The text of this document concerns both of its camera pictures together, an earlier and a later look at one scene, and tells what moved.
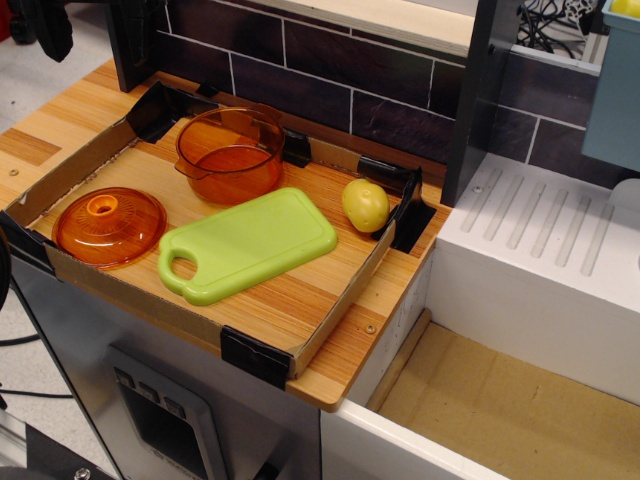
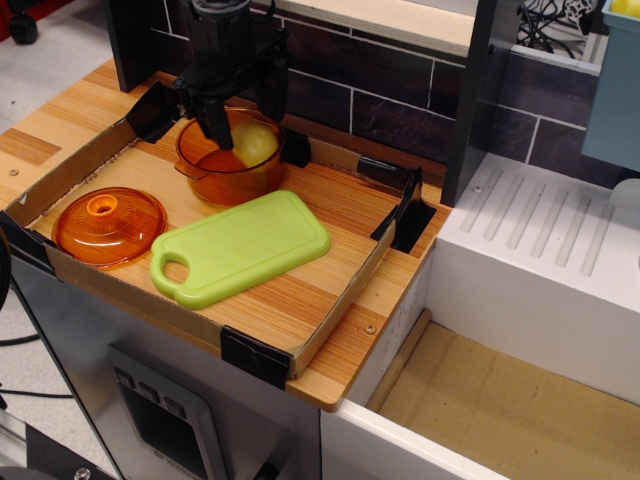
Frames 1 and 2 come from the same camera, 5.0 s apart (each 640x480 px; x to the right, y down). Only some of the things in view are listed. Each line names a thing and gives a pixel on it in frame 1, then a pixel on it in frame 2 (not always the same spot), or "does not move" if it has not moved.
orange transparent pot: x=231 y=155 does not move
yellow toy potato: x=367 y=205 to x=254 y=142
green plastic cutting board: x=246 y=245 does not move
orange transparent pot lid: x=109 y=228 does not move
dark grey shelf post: x=493 y=33 does not move
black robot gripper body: x=45 y=21 to x=227 y=46
